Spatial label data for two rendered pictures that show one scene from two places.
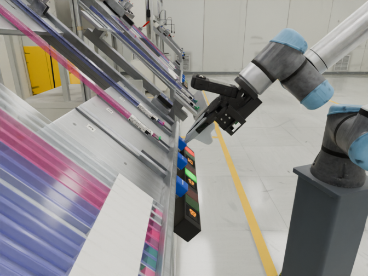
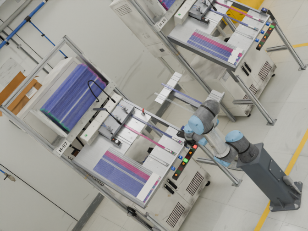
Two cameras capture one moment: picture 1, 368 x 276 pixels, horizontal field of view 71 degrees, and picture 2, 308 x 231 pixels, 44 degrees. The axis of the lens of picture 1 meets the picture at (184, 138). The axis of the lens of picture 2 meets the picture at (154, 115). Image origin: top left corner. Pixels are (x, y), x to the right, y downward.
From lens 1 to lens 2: 2.77 m
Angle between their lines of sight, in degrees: 62
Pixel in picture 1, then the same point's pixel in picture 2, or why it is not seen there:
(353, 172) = (241, 158)
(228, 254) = not seen: hidden behind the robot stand
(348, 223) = (255, 173)
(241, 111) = (191, 142)
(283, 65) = (188, 135)
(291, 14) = not seen: outside the picture
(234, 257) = not seen: hidden behind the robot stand
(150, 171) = (164, 167)
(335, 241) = (255, 179)
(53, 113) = (192, 85)
